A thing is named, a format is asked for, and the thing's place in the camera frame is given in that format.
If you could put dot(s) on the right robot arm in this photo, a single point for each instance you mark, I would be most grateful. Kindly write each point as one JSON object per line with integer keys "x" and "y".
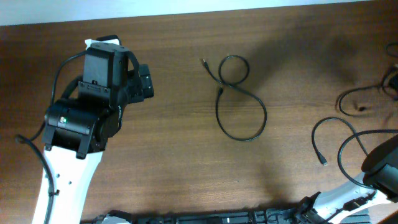
{"x": 377, "y": 185}

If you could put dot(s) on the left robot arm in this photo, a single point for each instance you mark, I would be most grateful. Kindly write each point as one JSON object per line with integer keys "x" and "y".
{"x": 78, "y": 125}

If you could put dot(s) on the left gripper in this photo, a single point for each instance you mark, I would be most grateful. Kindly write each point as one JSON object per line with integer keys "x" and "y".
{"x": 138, "y": 93}

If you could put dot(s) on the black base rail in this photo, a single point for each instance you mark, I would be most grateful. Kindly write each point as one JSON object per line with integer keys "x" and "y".
{"x": 269, "y": 216}

